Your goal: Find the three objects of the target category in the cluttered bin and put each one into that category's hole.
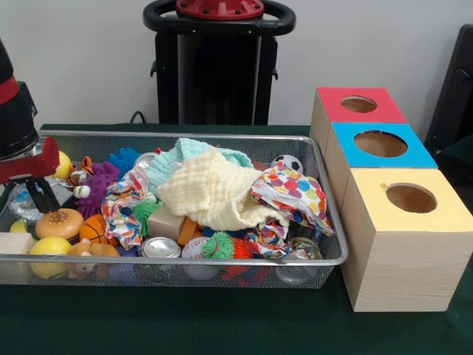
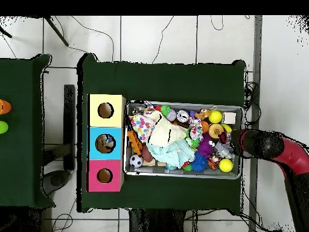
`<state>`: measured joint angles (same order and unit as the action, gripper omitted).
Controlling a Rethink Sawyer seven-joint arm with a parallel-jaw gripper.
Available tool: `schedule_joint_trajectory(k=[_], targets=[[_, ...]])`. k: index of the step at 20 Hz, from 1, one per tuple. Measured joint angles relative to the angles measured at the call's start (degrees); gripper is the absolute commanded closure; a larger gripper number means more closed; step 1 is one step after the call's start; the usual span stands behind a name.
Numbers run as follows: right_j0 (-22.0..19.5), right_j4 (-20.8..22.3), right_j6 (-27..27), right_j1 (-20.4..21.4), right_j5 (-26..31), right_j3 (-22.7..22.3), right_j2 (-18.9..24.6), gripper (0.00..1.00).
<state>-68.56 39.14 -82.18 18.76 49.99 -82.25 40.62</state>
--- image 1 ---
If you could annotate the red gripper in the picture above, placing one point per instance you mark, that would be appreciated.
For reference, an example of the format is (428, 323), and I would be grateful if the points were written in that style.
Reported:
(33, 164)

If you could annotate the crushed clear water bottle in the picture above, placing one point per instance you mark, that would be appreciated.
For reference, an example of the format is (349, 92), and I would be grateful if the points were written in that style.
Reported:
(20, 205)

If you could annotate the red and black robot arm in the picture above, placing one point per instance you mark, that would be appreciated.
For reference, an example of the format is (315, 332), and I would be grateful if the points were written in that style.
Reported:
(11, 122)

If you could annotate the silver mesh bin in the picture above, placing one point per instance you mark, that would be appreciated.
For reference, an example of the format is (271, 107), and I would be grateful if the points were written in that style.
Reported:
(318, 275)

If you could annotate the wooden box with three holes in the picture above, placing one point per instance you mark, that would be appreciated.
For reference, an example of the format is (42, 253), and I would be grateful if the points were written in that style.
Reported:
(399, 270)

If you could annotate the yellow ball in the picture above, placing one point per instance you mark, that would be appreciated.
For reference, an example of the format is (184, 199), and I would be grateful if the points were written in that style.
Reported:
(50, 246)
(64, 164)

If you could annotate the small orange basketball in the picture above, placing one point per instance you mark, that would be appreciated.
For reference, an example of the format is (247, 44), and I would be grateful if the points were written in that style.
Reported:
(92, 229)

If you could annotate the purple spiky ball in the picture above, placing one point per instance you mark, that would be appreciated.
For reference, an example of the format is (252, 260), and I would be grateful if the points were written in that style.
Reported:
(99, 181)

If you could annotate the brown monkey plush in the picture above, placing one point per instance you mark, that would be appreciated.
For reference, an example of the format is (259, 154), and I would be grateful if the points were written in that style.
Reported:
(92, 251)

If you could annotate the light blue muslin cloth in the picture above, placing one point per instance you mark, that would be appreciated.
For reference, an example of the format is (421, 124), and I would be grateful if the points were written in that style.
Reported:
(162, 166)

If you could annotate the silver drink can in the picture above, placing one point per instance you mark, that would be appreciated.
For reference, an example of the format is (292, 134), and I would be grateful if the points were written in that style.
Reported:
(160, 247)

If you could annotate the cream muslin cloth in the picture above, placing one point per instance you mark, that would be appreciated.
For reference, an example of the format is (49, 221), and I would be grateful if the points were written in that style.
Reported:
(207, 192)

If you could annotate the dark green table cloth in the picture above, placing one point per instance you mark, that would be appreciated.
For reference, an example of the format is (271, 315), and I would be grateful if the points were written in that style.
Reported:
(184, 325)
(458, 159)

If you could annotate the small soccer ball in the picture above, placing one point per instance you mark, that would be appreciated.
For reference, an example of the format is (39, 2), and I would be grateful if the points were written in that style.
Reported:
(288, 162)

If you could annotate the polka dot paper napkin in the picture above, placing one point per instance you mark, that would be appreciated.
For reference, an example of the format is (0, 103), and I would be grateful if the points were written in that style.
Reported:
(295, 188)

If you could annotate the black panel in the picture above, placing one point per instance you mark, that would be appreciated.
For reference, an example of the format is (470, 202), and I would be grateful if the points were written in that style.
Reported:
(454, 92)

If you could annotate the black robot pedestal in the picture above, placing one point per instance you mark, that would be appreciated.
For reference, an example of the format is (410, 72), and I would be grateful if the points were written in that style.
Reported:
(218, 74)

